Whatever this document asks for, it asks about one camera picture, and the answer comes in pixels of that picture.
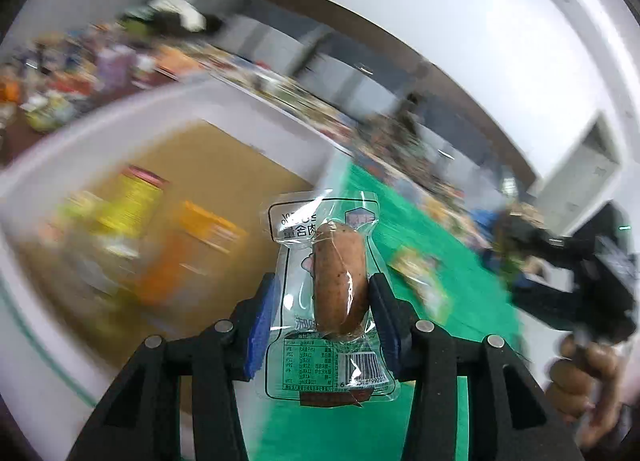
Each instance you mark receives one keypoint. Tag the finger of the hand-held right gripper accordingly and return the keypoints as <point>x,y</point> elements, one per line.
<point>542,308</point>
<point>535,238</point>

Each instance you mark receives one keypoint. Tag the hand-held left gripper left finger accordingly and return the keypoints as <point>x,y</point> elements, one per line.
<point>262,323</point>

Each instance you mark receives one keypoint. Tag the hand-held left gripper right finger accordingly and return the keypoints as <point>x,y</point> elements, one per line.
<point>387,333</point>

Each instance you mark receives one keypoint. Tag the clear sausage packet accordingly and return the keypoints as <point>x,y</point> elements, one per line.
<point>337,271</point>

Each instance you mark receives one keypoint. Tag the clear packet of orange meat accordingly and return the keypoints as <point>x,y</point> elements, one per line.
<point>165,268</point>

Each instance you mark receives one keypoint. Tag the red and yellow snack packet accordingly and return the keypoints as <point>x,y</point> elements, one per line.
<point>132,201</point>

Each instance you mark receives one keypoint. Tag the white storage box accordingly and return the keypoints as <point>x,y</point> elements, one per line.
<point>165,101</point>

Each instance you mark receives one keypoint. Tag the person's right hand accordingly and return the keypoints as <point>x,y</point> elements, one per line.
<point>575,381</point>

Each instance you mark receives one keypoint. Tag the green snack packet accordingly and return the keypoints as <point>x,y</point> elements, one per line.
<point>420,276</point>

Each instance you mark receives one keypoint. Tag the blurred colourful clutter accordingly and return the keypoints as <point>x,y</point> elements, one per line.
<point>75,71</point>

